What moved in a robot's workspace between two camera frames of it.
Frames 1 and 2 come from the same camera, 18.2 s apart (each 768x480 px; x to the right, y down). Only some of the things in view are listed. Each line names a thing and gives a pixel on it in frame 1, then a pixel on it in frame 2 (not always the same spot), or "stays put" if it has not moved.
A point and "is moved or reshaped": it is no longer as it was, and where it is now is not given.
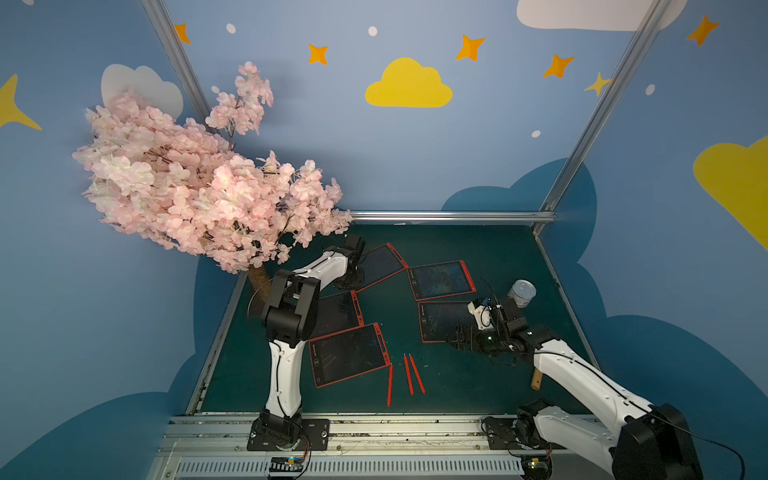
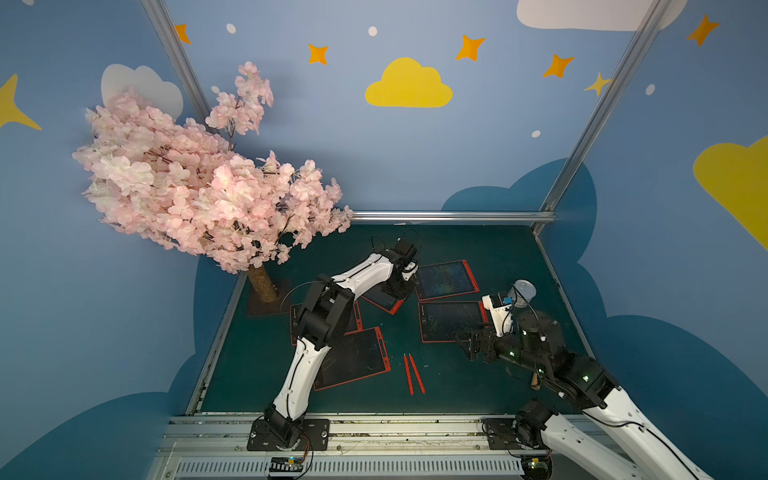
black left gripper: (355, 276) → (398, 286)
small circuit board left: (285, 464) stays put
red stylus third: (418, 375) stays put
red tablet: (439, 280) stays put
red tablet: (381, 263) is moved or reshaped
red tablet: (437, 320) stays put
